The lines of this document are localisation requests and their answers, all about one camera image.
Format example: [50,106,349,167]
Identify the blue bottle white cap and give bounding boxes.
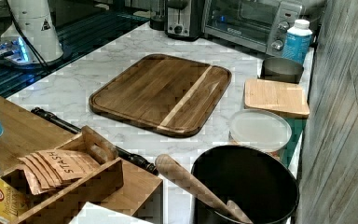
[282,19,312,64]

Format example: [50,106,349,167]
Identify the black utensil crock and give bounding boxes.
[191,145,299,224]

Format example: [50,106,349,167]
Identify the bamboo tea bag organizer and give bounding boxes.
[0,126,124,224]

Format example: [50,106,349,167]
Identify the black round appliance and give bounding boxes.
[149,0,166,31]

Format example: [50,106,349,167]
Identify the dark walnut cutting board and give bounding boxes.
[89,54,231,138]

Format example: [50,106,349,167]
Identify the teal canister bamboo lid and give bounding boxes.
[243,78,310,119]

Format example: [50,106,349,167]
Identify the silver toaster oven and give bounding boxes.
[202,0,303,57]

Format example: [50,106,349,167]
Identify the dark metal cup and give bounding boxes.
[260,57,304,84]

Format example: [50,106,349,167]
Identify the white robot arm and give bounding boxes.
[1,0,63,65]

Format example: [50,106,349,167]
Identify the bamboo drawer cabinet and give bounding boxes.
[0,96,163,224]

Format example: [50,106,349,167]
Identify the clear jar plastic lid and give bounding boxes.
[228,109,292,160]

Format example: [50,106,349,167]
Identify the brown Stash tea packets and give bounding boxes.
[20,149,100,195]

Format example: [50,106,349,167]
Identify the wooden spoon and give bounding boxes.
[155,154,253,224]

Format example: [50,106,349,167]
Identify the black two-slot toaster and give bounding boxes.
[165,0,205,41]

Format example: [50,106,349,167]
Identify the black drawer handle bar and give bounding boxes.
[31,107,158,175]

